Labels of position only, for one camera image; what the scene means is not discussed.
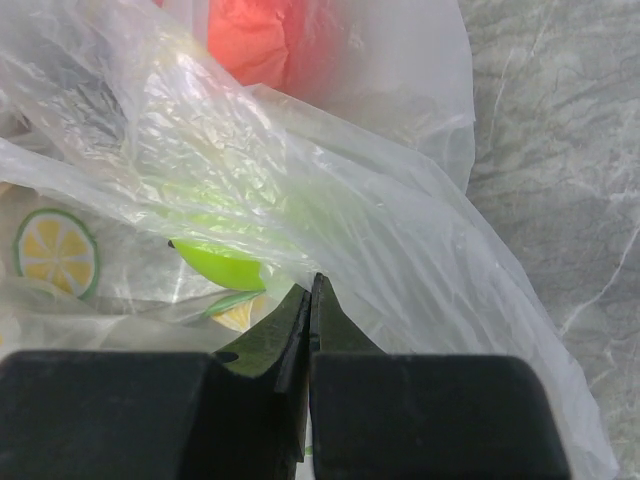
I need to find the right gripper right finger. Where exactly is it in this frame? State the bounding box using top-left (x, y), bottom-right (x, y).
top-left (310, 275), bottom-right (571, 479)

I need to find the clear plastic bag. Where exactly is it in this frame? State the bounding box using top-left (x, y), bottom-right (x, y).
top-left (1, 1), bottom-right (618, 479)

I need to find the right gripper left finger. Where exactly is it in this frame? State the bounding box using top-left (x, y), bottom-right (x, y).
top-left (1, 286), bottom-right (311, 479)

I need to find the red fruit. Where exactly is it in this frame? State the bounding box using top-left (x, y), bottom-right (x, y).
top-left (207, 0), bottom-right (347, 103)

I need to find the green apple fruit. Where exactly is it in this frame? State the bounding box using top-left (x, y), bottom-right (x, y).
top-left (170, 239), bottom-right (265, 291)

